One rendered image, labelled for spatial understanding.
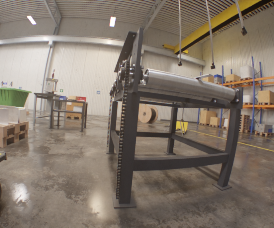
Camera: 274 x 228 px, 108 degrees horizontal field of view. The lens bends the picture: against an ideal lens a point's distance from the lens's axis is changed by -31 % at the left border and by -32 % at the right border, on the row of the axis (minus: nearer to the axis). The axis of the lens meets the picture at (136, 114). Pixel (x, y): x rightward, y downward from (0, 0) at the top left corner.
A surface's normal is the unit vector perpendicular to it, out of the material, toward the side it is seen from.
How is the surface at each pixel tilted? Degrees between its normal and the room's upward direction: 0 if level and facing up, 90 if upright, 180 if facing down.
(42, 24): 90
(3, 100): 106
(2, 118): 90
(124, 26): 90
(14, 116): 90
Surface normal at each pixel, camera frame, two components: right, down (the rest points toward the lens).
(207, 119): 0.23, 0.04
